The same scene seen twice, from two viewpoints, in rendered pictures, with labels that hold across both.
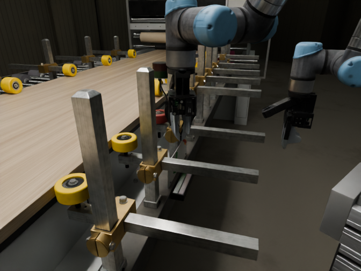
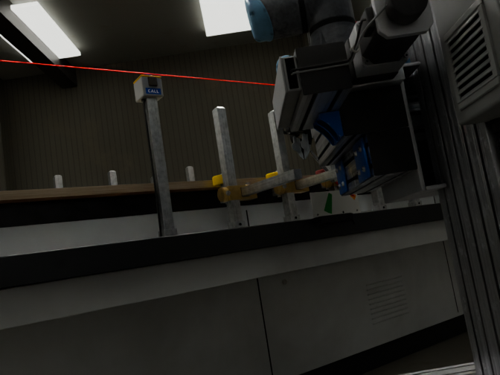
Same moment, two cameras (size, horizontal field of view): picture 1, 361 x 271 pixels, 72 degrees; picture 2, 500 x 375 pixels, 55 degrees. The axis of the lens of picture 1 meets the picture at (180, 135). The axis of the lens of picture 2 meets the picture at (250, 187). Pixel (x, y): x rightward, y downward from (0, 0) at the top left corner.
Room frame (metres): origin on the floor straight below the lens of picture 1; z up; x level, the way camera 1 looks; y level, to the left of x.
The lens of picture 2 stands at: (-0.85, -0.94, 0.61)
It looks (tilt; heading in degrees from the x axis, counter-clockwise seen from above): 7 degrees up; 39
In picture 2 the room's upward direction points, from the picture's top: 9 degrees counter-clockwise
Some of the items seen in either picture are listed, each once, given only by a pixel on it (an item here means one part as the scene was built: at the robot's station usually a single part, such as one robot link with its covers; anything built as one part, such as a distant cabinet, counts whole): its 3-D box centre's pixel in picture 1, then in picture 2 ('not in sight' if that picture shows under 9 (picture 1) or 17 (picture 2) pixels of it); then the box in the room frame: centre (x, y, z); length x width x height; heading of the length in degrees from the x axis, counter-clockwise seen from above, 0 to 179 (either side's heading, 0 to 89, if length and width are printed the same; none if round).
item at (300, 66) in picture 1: (307, 61); not in sight; (0.81, -0.40, 1.12); 0.09 x 0.08 x 0.11; 72
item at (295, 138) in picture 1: (291, 138); not in sight; (0.80, -0.39, 0.86); 0.06 x 0.03 x 0.09; 74
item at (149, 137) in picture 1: (149, 150); (283, 171); (0.65, 0.09, 0.89); 0.03 x 0.03 x 0.48; 74
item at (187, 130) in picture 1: (186, 128); (303, 145); (0.65, -0.02, 0.97); 0.06 x 0.03 x 0.09; 4
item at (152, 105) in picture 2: not in sight; (158, 167); (0.15, 0.23, 0.92); 0.05 x 0.04 x 0.45; 164
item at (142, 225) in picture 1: (156, 228); (257, 188); (0.42, 0.05, 0.82); 0.43 x 0.03 x 0.04; 74
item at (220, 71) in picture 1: (219, 70); not in sight; (1.63, -0.25, 0.95); 0.50 x 0.04 x 0.04; 74
